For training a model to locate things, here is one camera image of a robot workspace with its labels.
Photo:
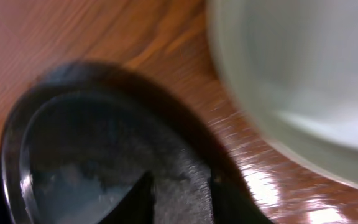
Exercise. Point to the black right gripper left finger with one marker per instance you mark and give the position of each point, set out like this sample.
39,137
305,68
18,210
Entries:
137,207

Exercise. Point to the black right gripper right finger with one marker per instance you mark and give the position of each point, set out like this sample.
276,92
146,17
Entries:
230,206

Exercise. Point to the mint plate with scribble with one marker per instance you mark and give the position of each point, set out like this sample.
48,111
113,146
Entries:
292,68

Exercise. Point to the round black tray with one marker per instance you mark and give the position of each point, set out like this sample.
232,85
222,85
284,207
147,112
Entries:
79,140

